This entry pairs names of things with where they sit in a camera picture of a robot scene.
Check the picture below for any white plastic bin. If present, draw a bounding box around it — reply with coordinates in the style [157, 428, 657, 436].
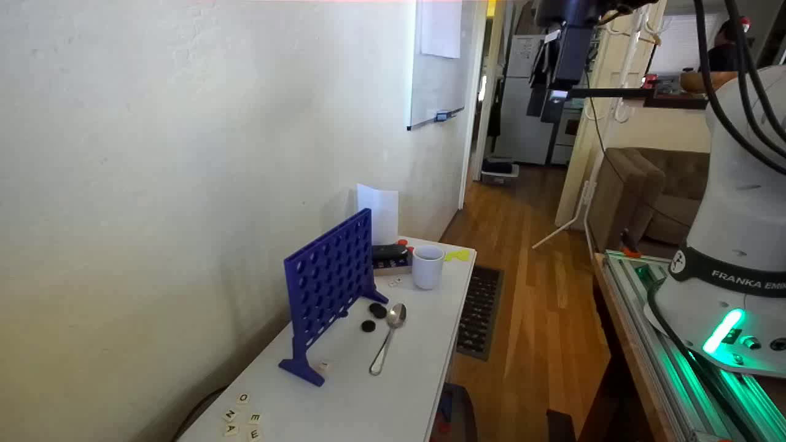
[354, 181, 399, 247]

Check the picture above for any white paper sheet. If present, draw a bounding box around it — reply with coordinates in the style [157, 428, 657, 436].
[418, 0, 465, 61]

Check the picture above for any silver spoon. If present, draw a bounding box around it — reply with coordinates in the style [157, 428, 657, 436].
[366, 301, 410, 379]

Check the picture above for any grey refrigerator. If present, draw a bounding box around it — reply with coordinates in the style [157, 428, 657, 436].
[493, 31, 570, 167]

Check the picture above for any flat grey floor box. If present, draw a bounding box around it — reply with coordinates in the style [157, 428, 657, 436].
[479, 155, 521, 185]

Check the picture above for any blue marker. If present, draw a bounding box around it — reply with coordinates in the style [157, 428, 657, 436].
[404, 105, 467, 132]

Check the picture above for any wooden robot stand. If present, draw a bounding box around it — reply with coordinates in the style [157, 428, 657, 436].
[590, 253, 682, 442]

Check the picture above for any blue connect four frame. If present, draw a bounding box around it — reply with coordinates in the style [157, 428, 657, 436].
[277, 205, 391, 388]

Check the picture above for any colourful book under table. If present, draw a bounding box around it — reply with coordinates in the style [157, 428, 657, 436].
[429, 380, 479, 442]

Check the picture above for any white leaning stick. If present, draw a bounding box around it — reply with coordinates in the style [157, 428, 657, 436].
[531, 174, 595, 253]

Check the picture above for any white low table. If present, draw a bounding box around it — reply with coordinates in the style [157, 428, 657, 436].
[176, 236, 479, 442]

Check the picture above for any white mug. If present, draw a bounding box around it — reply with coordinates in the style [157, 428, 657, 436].
[410, 246, 446, 291]

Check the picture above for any wall whiteboard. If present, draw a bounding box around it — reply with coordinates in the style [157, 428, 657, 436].
[407, 0, 467, 129]

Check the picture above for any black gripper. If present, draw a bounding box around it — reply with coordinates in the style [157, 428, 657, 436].
[544, 0, 596, 90]

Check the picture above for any brown couch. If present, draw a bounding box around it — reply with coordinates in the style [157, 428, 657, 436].
[587, 144, 713, 253]

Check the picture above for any person in background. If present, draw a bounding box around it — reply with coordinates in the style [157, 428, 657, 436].
[681, 15, 752, 92]

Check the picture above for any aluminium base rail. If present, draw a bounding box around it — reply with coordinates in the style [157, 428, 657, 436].
[603, 247, 786, 442]

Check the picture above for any black horizontal bar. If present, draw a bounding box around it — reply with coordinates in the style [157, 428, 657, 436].
[568, 83, 709, 110]

